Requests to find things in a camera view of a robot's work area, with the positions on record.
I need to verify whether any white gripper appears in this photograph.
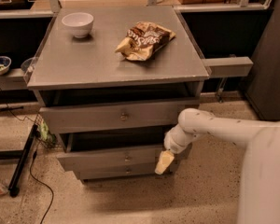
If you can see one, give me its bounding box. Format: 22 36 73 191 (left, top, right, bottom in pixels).
155 130 190 175

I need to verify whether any grey drawer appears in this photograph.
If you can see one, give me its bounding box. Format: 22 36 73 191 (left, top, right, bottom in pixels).
55 132 193 172
74 163 156 180
40 98 199 133

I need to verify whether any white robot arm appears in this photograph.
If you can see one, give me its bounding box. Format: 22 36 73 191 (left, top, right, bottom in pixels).
155 108 280 224

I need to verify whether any grey bottom drawer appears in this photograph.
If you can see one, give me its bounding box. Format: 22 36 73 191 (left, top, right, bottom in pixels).
74 163 156 180

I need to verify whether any grey top drawer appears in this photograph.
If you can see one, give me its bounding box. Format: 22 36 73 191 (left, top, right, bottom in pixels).
40 98 199 133

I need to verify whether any grey drawer cabinet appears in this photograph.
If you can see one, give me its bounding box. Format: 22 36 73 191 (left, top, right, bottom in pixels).
26 5 210 184

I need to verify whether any grey side shelf bar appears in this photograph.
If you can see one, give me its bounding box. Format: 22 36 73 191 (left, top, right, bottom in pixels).
203 57 253 78

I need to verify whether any brown chip bag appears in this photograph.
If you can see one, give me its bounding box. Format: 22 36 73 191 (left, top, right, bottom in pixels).
115 21 175 62

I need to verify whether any black metal table leg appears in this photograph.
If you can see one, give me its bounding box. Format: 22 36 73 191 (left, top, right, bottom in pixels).
8 124 37 198

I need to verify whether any white ceramic bowl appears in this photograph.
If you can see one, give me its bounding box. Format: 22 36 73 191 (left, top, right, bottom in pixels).
62 12 94 38

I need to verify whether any clear plastic cup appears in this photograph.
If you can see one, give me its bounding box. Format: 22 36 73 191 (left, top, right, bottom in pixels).
21 57 38 73

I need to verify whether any grey left shelf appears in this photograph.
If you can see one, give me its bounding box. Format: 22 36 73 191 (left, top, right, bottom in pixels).
0 68 27 91

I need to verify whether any wire basket with green item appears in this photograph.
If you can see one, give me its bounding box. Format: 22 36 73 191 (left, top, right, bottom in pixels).
35 115 57 148

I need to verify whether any black floor cable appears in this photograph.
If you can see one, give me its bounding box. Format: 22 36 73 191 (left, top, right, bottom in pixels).
0 77 55 224

